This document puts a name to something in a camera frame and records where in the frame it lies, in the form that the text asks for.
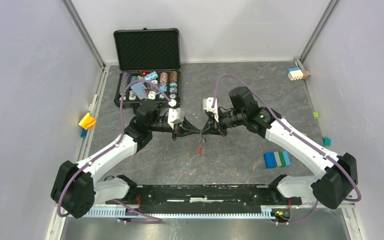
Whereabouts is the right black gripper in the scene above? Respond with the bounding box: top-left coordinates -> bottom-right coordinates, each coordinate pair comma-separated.
201,108 -> 246,138

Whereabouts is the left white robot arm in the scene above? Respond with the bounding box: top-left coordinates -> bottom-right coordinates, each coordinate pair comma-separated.
50,99 -> 201,218

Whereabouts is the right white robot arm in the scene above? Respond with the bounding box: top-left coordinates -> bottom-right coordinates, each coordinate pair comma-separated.
201,86 -> 358,209

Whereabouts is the blue green white brick block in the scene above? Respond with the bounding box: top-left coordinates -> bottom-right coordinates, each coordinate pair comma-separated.
263,151 -> 291,169

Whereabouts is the black poker chip case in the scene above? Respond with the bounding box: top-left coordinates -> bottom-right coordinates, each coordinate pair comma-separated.
113,28 -> 182,107

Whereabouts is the yellow orange toy block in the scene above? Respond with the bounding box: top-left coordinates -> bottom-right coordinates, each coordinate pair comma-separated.
78,112 -> 97,130

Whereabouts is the white blue brown brick block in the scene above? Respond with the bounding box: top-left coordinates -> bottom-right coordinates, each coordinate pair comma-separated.
287,67 -> 311,81

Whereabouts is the small teal cube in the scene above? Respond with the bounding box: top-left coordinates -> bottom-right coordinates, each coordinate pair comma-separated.
322,136 -> 332,147

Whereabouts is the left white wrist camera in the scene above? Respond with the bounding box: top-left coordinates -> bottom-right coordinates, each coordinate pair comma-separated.
167,99 -> 185,130

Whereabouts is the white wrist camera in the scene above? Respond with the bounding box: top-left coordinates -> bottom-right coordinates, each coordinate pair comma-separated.
202,97 -> 219,123
167,99 -> 185,130

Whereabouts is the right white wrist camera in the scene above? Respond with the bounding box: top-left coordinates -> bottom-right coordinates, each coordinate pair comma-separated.
202,97 -> 219,123

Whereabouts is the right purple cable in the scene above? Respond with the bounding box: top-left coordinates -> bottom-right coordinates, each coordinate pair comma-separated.
212,74 -> 362,203

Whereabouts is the purple cable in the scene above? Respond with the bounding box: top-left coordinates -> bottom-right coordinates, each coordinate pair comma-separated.
212,74 -> 362,203
56,79 -> 176,219

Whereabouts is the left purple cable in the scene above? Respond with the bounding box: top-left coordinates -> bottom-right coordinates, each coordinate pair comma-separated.
56,79 -> 176,219

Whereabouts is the white slotted cable duct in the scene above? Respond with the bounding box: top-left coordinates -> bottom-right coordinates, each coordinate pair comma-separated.
84,206 -> 275,220

